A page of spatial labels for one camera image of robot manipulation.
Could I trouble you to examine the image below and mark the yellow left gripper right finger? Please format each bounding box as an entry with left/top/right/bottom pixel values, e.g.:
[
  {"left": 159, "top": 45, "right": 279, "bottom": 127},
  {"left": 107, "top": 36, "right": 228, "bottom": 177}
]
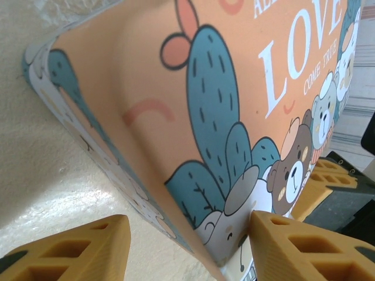
[{"left": 250, "top": 210, "right": 375, "bottom": 281}]

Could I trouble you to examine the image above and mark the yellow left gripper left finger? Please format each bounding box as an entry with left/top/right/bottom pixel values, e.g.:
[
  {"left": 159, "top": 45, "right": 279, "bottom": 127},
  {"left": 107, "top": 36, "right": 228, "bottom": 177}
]
[{"left": 0, "top": 214, "right": 131, "bottom": 281}]

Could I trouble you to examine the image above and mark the black box-shaped object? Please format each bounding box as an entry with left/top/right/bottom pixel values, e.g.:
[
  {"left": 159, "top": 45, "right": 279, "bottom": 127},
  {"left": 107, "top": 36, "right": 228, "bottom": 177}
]
[{"left": 360, "top": 128, "right": 375, "bottom": 152}]

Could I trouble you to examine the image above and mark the orange cartoon bear tin box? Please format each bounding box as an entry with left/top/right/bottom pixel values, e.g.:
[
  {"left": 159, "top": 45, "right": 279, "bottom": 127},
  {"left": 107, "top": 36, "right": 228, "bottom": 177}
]
[{"left": 22, "top": 0, "right": 363, "bottom": 281}]

